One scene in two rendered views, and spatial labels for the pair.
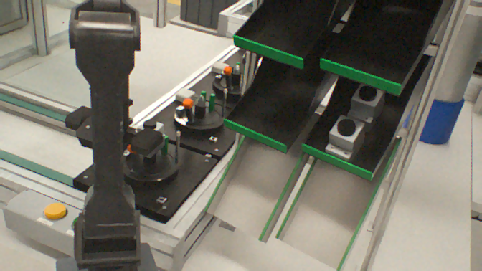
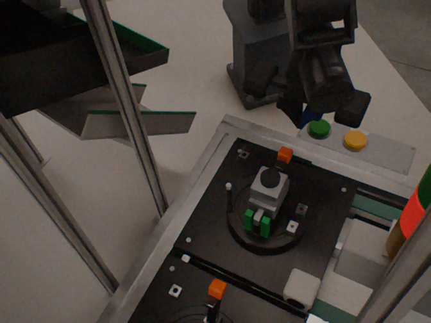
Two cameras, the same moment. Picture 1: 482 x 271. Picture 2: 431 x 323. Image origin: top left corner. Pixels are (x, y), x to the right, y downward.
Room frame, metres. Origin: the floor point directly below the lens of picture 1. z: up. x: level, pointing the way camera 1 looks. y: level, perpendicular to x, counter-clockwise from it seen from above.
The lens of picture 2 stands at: (1.27, 0.21, 1.69)
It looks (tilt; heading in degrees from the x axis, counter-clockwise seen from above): 55 degrees down; 194
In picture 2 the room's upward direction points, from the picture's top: 7 degrees counter-clockwise
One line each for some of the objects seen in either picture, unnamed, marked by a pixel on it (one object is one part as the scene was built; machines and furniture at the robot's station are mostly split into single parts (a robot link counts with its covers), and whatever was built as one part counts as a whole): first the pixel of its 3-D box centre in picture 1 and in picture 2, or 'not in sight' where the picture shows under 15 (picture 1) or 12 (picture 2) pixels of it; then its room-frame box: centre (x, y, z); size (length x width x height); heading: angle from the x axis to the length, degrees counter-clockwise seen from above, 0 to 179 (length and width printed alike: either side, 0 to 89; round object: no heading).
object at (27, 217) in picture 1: (56, 224); (352, 150); (0.73, 0.35, 0.93); 0.21 x 0.07 x 0.06; 71
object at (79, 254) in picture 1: (107, 239); not in sight; (0.49, 0.16, 1.15); 0.09 x 0.07 x 0.06; 105
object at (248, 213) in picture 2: (164, 145); (249, 220); (0.94, 0.17, 1.01); 0.01 x 0.01 x 0.05; 71
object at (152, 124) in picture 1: (152, 133); (267, 193); (0.91, 0.20, 1.06); 0.08 x 0.04 x 0.07; 161
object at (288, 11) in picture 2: not in sight; (324, 47); (0.82, 0.25, 1.27); 0.12 x 0.08 x 0.11; 15
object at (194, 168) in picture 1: (148, 172); (267, 216); (0.90, 0.20, 0.96); 0.24 x 0.24 x 0.02; 71
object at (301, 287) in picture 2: not in sight; (301, 290); (1.03, 0.26, 0.97); 0.05 x 0.05 x 0.04; 71
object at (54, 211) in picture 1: (55, 212); (354, 141); (0.73, 0.35, 0.96); 0.04 x 0.04 x 0.02
